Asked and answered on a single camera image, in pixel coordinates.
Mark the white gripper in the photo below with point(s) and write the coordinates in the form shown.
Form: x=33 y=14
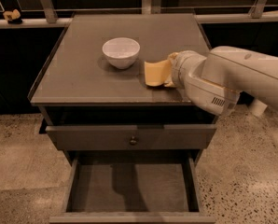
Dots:
x=185 y=68

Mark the yellow sponge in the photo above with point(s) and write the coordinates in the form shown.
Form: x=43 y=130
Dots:
x=157 y=73

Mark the grey drawer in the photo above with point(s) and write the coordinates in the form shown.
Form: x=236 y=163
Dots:
x=133 y=187
x=117 y=137

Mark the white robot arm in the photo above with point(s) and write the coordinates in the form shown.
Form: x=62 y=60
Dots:
x=214 y=82

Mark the brass top drawer knob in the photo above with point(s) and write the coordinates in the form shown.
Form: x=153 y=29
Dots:
x=133 y=141

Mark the grey drawer cabinet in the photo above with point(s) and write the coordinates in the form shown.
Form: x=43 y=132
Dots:
x=78 y=86

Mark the grey top drawer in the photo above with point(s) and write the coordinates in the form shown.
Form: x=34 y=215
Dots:
x=117 y=137

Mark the white ceramic bowl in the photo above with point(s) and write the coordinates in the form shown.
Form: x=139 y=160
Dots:
x=121 y=52

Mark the metal window railing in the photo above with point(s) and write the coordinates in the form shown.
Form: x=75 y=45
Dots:
x=204 y=11

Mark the small yellow object on ledge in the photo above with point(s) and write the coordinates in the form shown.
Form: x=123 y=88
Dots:
x=12 y=16

